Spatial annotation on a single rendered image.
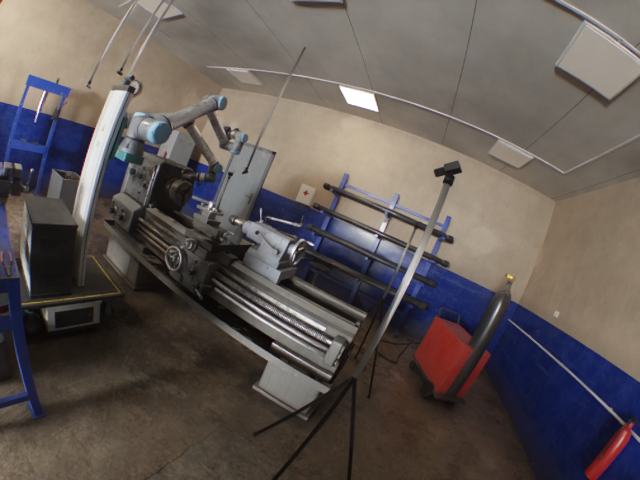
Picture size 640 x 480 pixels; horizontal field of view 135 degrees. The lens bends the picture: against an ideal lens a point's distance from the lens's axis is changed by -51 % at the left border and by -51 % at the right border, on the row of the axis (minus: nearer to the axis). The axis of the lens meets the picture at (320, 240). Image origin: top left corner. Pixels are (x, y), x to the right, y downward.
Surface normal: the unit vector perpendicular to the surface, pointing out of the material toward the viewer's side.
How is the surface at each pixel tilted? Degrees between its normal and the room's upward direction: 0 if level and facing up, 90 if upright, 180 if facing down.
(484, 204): 90
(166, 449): 0
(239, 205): 90
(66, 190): 90
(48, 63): 90
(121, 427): 0
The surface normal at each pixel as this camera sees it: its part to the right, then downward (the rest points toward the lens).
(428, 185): -0.32, 0.00
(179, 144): 0.87, 0.40
